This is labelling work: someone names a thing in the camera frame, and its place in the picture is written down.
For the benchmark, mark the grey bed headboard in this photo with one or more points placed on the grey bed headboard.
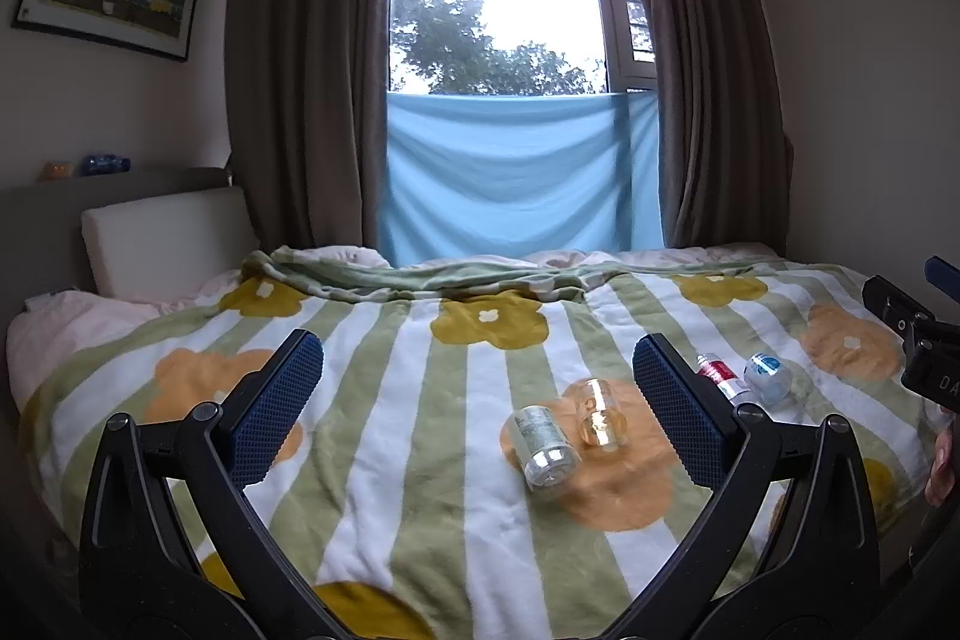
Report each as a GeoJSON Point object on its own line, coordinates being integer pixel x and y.
{"type": "Point", "coordinates": [45, 235]}

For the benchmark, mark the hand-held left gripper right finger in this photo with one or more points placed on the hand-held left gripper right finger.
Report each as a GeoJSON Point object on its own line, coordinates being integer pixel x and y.
{"type": "Point", "coordinates": [681, 413]}

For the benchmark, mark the brown curtain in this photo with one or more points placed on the brown curtain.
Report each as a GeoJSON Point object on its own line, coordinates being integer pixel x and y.
{"type": "Point", "coordinates": [307, 55]}
{"type": "Point", "coordinates": [712, 70]}

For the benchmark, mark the clear jar with silver label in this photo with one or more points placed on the clear jar with silver label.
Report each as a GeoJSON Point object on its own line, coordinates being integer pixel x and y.
{"type": "Point", "coordinates": [544, 452]}

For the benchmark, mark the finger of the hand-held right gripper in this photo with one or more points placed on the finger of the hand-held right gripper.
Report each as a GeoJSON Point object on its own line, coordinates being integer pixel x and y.
{"type": "Point", "coordinates": [896, 301]}
{"type": "Point", "coordinates": [943, 272]}

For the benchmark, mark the amber glass cup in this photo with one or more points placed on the amber glass cup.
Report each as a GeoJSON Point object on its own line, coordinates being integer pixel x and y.
{"type": "Point", "coordinates": [604, 419]}

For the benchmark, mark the red and white tube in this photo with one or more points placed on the red and white tube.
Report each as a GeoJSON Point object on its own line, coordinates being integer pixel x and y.
{"type": "Point", "coordinates": [721, 379]}

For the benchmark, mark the blue plastic toy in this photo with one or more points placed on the blue plastic toy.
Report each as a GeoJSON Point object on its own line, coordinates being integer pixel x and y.
{"type": "Point", "coordinates": [105, 164]}

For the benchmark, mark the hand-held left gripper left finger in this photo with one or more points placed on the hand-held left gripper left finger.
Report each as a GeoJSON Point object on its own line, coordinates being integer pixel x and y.
{"type": "Point", "coordinates": [279, 406]}

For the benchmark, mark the small blue-lidded bottle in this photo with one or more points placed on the small blue-lidded bottle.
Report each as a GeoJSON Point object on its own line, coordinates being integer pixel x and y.
{"type": "Point", "coordinates": [769, 377]}

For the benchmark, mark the white pillow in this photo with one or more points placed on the white pillow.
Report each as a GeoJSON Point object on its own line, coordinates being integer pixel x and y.
{"type": "Point", "coordinates": [165, 239]}

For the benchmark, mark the small orange object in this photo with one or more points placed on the small orange object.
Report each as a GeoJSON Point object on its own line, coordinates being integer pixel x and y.
{"type": "Point", "coordinates": [58, 171]}

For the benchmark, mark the person's right hand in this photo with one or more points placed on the person's right hand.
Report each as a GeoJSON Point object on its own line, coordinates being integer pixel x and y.
{"type": "Point", "coordinates": [945, 467]}

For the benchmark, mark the striped floral blanket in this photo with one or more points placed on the striped floral blanket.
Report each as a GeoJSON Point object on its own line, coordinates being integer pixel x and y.
{"type": "Point", "coordinates": [420, 400]}

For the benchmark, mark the light blue cloth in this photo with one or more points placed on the light blue cloth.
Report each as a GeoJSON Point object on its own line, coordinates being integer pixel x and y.
{"type": "Point", "coordinates": [517, 175]}

